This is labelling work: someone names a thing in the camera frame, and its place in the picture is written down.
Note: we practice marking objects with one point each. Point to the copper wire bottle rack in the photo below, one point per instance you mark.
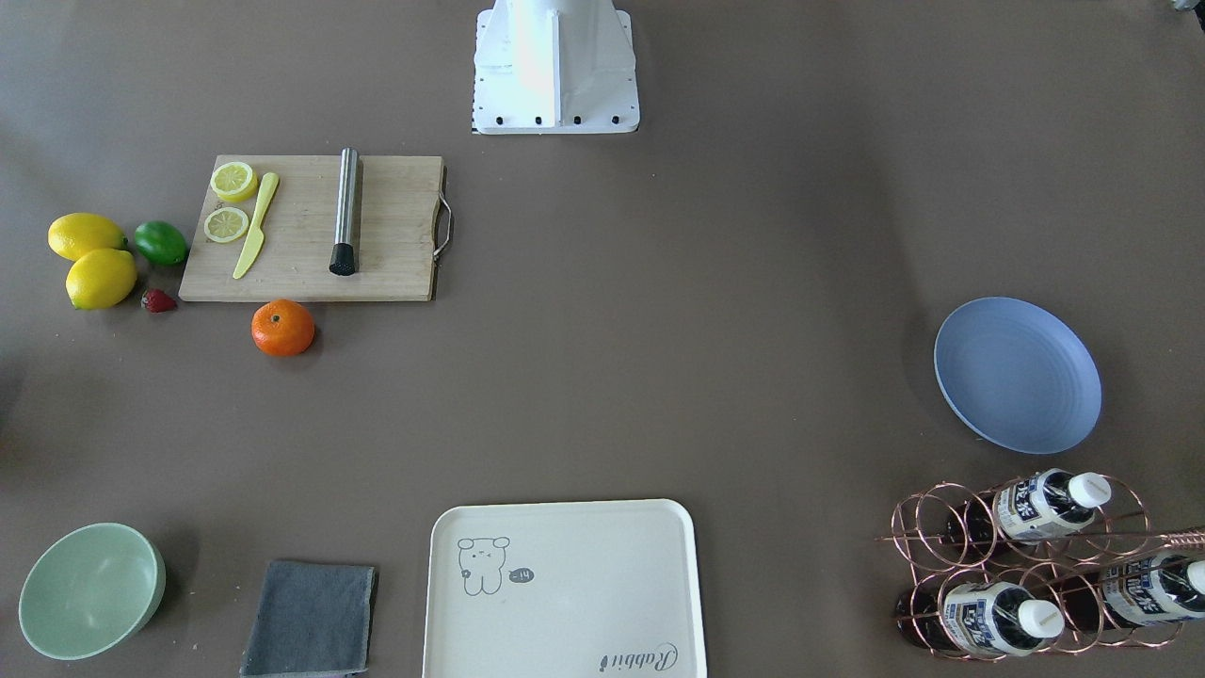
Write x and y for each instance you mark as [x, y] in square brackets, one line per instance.
[1122, 531]

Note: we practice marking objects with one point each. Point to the upper yellow lemon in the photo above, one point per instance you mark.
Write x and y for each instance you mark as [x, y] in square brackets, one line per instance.
[74, 235]

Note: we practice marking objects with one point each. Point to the top bottle white cap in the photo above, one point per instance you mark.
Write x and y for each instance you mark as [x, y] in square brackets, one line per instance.
[1021, 515]

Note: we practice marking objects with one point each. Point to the green lime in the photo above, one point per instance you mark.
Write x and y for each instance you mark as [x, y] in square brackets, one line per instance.
[161, 243]

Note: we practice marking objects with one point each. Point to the bamboo cutting board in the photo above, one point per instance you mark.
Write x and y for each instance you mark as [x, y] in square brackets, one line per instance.
[396, 235]

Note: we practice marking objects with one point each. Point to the bottom bottle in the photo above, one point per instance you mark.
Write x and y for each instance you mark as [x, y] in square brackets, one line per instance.
[978, 620]
[1164, 589]

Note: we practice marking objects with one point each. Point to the blue plate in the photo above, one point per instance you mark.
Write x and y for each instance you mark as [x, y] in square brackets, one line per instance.
[1017, 375]

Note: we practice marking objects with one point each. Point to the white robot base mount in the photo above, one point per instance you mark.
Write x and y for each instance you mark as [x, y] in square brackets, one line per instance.
[554, 68]

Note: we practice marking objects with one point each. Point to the grey folded cloth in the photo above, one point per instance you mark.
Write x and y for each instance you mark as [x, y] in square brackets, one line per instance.
[312, 620]

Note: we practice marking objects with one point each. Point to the yellow lemon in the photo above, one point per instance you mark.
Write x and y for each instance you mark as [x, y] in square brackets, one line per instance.
[74, 235]
[101, 279]

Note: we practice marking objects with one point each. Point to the green bowl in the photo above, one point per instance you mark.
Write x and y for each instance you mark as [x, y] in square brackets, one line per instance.
[90, 591]

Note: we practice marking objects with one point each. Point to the red strawberry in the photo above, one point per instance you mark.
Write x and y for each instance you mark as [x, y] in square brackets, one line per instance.
[157, 301]

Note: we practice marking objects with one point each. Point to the thick lemon slice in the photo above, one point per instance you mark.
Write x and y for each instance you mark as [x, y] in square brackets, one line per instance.
[234, 182]

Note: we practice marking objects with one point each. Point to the lower yellow lemon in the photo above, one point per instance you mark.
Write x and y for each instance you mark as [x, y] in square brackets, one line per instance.
[101, 279]

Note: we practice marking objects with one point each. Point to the yellow plastic knife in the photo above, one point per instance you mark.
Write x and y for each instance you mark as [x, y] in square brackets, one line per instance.
[255, 236]

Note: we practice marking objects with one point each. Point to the orange fruit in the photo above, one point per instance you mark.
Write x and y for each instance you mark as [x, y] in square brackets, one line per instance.
[282, 328]

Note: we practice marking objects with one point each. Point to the steel muddler black tip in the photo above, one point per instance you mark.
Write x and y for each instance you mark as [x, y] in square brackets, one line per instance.
[344, 257]

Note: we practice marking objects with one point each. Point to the cream tray with bear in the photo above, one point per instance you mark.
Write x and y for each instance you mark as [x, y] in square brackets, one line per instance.
[569, 589]

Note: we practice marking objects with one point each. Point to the thin lemon slice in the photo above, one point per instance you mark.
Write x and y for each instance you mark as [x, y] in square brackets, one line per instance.
[225, 225]

